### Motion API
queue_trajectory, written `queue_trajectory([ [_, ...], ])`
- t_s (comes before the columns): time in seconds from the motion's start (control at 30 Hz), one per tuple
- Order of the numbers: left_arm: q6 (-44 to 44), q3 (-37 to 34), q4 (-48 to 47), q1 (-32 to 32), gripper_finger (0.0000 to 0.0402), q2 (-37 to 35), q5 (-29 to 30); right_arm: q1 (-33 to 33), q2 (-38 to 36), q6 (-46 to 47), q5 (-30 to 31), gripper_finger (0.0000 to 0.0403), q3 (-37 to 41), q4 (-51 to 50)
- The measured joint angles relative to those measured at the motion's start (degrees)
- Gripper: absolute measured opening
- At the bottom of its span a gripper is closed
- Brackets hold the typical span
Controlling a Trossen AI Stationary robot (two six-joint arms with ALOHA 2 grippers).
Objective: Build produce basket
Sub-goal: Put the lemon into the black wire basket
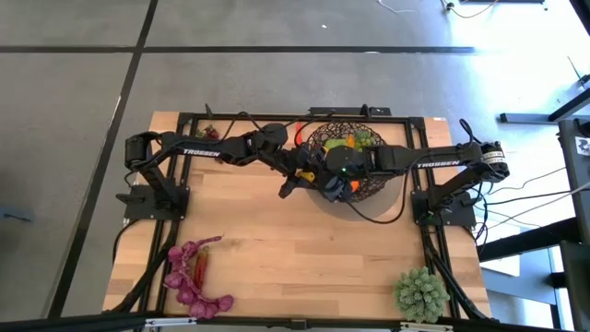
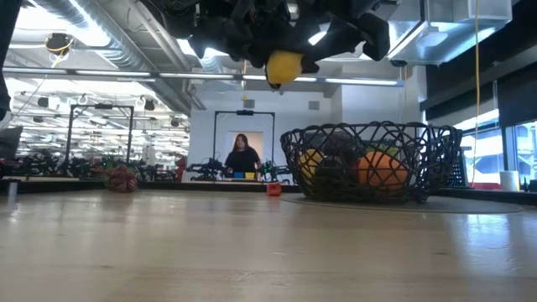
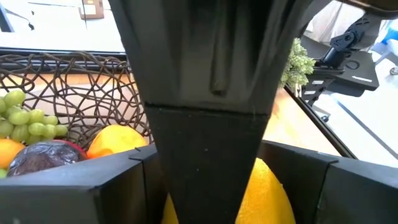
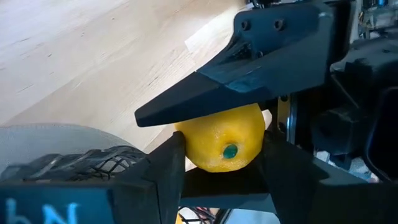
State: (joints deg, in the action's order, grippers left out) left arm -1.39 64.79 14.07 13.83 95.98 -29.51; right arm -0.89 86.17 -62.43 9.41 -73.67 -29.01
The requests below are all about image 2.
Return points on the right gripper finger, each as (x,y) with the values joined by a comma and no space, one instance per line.
(335,48)

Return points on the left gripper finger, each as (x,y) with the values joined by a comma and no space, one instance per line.
(251,48)

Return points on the yellow lemon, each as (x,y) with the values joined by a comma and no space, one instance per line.
(284,67)

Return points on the dark purple fruit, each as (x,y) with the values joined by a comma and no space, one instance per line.
(340,147)

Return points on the green grape bunch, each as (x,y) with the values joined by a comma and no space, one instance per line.
(382,149)

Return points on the yellow starfruit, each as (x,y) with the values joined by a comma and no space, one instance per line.
(310,163)

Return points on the dark green avocado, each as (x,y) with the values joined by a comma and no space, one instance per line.
(333,174)

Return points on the orange fruit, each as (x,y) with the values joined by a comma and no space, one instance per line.
(382,170)

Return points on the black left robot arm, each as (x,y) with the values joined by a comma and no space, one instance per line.
(8,54)

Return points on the background black robot arm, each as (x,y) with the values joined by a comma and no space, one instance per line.
(272,170)
(207,170)

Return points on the long ceiling light bar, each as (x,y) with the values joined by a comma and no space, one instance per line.
(189,75)

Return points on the person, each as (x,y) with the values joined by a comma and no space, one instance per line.
(242,157)

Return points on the small orange-red pepper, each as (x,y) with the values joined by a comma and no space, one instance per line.
(274,189)

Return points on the dark red grape bunch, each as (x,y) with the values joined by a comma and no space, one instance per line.
(121,179)

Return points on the white paper roll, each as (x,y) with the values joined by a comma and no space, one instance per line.
(509,180)

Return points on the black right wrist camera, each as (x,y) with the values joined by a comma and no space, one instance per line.
(375,35)

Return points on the black gantry frame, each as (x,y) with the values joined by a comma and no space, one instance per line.
(100,106)
(244,112)

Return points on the silver ventilation duct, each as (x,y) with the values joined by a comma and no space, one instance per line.
(117,46)

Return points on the black ceiling camera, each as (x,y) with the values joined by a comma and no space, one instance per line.
(58,43)

